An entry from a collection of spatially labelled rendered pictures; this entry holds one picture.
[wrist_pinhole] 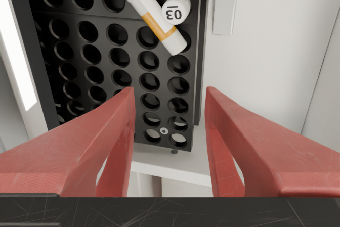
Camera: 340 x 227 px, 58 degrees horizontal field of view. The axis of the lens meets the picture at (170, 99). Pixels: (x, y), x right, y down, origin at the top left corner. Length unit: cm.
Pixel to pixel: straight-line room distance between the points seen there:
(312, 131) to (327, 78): 4
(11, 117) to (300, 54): 19
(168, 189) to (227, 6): 32
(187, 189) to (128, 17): 33
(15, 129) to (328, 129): 17
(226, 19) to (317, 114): 9
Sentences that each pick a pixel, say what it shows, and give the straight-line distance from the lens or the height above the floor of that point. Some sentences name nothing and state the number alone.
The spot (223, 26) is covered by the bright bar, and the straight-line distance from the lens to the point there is 22.
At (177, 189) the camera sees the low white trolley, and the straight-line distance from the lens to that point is 46.
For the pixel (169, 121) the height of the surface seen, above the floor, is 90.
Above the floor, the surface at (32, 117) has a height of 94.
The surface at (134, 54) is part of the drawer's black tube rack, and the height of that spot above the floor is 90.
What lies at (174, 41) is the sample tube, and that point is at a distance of 16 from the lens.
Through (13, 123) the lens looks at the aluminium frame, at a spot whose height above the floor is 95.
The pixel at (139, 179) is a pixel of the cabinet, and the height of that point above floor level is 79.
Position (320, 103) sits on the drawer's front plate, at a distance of 23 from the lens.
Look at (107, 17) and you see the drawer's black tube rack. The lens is 18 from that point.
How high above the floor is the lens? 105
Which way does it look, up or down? 54 degrees down
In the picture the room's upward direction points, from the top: 155 degrees counter-clockwise
